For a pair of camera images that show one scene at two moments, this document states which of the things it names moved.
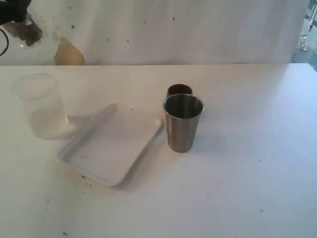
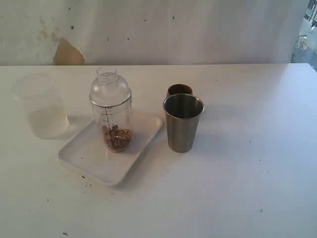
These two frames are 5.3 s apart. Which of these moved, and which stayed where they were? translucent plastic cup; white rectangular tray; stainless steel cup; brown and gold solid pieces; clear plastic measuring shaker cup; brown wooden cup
Moved: brown and gold solid pieces; clear plastic measuring shaker cup
Stayed: brown wooden cup; translucent plastic cup; stainless steel cup; white rectangular tray
